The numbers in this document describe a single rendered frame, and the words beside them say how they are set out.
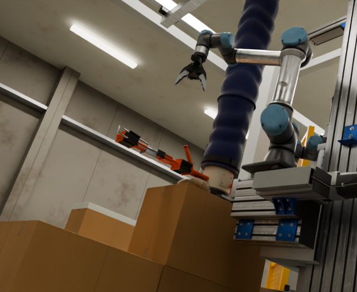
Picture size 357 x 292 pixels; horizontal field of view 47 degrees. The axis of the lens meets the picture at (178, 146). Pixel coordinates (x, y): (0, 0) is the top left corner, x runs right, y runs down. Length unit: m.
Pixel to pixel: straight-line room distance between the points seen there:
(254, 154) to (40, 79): 5.34
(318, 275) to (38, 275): 1.05
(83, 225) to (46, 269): 2.06
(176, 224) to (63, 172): 6.30
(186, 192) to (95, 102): 6.78
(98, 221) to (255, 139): 1.64
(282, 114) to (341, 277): 0.66
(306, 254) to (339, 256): 0.12
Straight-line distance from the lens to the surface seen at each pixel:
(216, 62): 5.03
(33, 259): 1.69
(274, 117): 1.76
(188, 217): 1.99
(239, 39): 2.72
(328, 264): 1.72
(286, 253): 1.78
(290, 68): 1.91
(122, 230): 3.89
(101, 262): 1.78
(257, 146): 3.97
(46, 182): 8.02
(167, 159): 2.15
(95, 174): 8.39
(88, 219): 3.76
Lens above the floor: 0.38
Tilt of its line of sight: 21 degrees up
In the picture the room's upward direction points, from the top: 17 degrees clockwise
